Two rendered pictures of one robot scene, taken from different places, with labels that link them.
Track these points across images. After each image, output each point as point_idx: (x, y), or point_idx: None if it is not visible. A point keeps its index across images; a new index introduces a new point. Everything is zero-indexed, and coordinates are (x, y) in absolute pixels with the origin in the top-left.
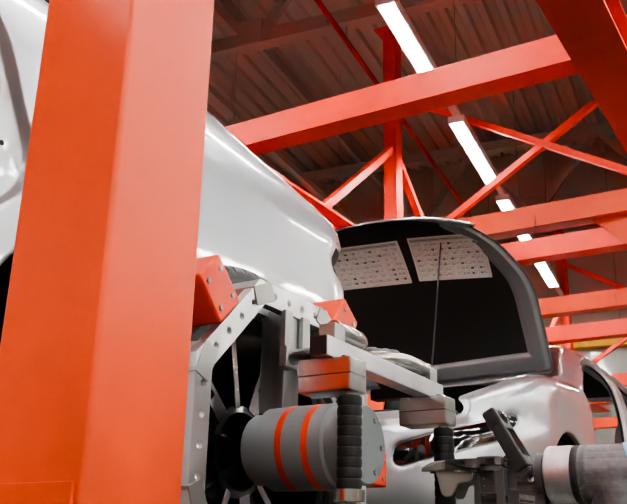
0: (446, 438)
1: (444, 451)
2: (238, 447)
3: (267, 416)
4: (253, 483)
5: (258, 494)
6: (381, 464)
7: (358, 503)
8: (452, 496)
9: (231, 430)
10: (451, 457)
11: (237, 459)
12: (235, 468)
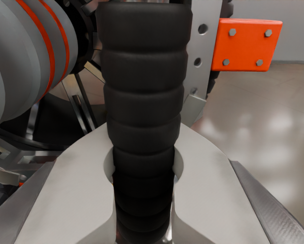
0: (105, 63)
1: (108, 112)
2: (81, 24)
3: None
4: (80, 63)
5: (89, 71)
6: None
7: (186, 95)
8: (133, 230)
9: (66, 8)
10: (126, 142)
11: (82, 37)
12: (81, 45)
